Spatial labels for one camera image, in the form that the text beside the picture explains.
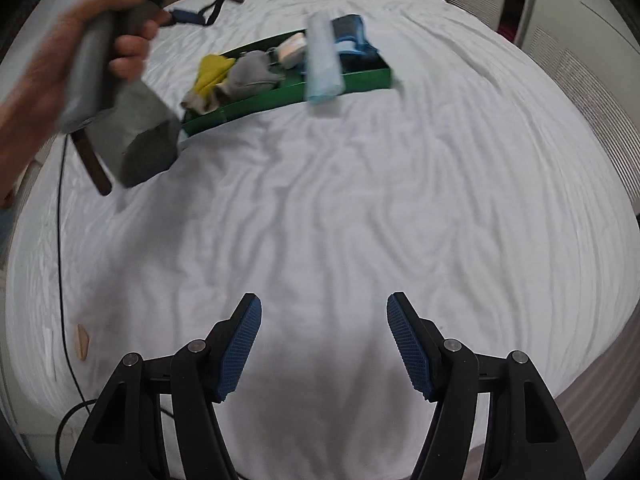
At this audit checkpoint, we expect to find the blue folded towel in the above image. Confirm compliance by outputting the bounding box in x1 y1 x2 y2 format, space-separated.
331 15 381 58

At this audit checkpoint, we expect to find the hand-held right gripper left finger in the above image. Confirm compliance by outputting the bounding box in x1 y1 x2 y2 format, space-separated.
65 292 263 480

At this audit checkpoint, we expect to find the yellow sock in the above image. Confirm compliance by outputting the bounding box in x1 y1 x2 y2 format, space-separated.
192 52 237 98

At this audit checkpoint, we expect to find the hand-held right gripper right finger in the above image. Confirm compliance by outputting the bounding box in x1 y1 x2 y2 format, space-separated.
386 291 587 480

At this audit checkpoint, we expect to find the orange and white tissue pack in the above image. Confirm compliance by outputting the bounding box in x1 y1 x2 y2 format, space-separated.
276 32 308 68

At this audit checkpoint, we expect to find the beige sock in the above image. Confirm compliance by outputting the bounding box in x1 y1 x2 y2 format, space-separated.
181 85 221 115

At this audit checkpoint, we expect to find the bed with white sheet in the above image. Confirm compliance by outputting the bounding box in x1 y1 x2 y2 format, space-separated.
2 0 640 480

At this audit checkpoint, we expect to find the grey bra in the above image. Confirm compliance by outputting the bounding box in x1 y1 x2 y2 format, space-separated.
220 50 282 103

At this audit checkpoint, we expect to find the person's left hand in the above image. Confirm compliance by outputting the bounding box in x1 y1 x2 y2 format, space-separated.
0 0 173 183

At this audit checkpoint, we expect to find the black cable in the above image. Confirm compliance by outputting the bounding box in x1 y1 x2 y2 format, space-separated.
52 135 101 480

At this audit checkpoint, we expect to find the clear zip bag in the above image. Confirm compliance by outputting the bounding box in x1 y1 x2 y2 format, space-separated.
302 12 346 107

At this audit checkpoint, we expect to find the green tray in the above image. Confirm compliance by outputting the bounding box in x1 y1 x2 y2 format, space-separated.
180 14 393 137

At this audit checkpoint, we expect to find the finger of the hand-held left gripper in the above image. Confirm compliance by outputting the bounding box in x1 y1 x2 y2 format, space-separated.
170 6 207 27
200 0 246 27

